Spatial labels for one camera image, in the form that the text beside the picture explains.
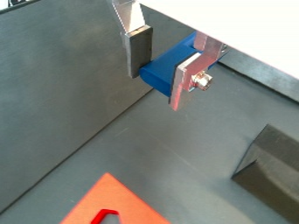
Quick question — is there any gripper right finger metal with bolt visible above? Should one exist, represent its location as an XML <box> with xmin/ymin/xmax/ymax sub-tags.
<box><xmin>170</xmin><ymin>31</ymin><xmax>228</xmax><ymax>110</ymax></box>

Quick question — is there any gripper left finger with metal black pad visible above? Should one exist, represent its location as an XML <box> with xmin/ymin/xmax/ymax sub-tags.
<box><xmin>111</xmin><ymin>0</ymin><xmax>154</xmax><ymax>78</ymax></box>

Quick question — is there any blue square-circle two-leg object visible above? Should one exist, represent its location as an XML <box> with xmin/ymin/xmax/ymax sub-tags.
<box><xmin>139</xmin><ymin>31</ymin><xmax>220</xmax><ymax>98</ymax></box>

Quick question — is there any black curved regrasp stand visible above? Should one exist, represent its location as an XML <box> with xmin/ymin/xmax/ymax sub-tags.
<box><xmin>231</xmin><ymin>124</ymin><xmax>299</xmax><ymax>224</ymax></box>

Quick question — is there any red fixture block with holes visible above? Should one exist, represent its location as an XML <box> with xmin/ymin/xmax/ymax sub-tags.
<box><xmin>60</xmin><ymin>173</ymin><xmax>171</xmax><ymax>224</ymax></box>

